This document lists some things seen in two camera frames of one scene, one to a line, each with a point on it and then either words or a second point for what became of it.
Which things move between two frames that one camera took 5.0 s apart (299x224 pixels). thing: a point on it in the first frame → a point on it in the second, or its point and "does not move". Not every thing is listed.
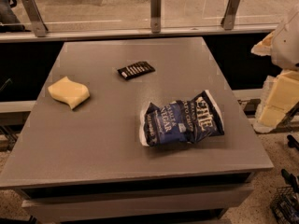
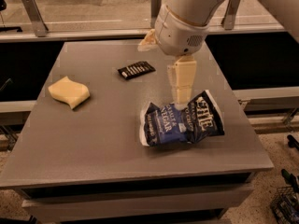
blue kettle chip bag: [182, 120] does not move
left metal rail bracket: [36, 21] does not move
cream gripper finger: [264, 47] → [149, 42]
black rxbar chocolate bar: [137, 69] does not move
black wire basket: [285, 204] does not move
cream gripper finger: [280, 92] → [181, 76]
